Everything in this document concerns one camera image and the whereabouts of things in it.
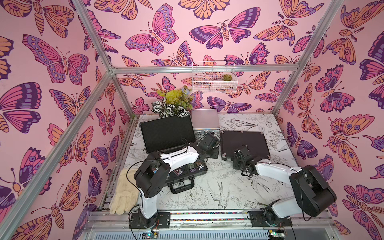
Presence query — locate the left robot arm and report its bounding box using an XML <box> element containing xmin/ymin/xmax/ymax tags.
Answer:
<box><xmin>134</xmin><ymin>132</ymin><xmax>220</xmax><ymax>220</ymax></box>

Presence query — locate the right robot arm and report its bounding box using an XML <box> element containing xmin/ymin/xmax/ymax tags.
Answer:
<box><xmin>233</xmin><ymin>146</ymin><xmax>337</xmax><ymax>219</ymax></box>

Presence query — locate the large black poker case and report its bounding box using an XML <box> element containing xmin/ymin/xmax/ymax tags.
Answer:
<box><xmin>140</xmin><ymin>116</ymin><xmax>208</xmax><ymax>194</ymax></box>

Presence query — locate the striped black white plant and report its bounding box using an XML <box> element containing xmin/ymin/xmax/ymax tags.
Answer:
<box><xmin>152</xmin><ymin>101</ymin><xmax>191</xmax><ymax>118</ymax></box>

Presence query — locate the green leafy plant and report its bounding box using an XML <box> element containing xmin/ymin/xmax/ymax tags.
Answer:
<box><xmin>156</xmin><ymin>86</ymin><xmax>194</xmax><ymax>111</ymax></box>

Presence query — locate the small succulent plant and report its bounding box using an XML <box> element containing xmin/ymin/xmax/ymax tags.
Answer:
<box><xmin>222</xmin><ymin>74</ymin><xmax>233</xmax><ymax>82</ymax></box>

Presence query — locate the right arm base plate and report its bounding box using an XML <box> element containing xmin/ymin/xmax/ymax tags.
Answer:
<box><xmin>247</xmin><ymin>211</ymin><xmax>293</xmax><ymax>228</ymax></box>

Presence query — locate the white wire basket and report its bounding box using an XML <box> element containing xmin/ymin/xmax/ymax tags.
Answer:
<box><xmin>191</xmin><ymin>61</ymin><xmax>238</xmax><ymax>95</ymax></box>

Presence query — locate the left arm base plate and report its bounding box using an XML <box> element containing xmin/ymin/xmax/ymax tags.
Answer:
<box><xmin>129</xmin><ymin>212</ymin><xmax>171</xmax><ymax>229</ymax></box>

